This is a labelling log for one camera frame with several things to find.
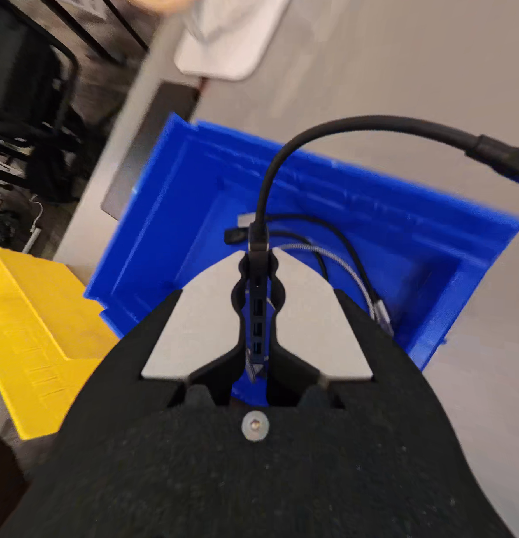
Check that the yellow plastic bin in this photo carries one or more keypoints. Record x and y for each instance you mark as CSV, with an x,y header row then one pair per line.
x,y
41,336

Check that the blue plastic bin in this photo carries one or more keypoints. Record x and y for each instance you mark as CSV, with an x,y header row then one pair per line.
x,y
368,218

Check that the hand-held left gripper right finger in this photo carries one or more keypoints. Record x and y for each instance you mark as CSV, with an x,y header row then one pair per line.
x,y
322,328

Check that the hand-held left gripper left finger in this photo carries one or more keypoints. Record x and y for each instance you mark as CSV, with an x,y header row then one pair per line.
x,y
188,328

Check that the wooden book stand white base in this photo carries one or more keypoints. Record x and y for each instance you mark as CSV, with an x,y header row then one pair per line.
x,y
234,46

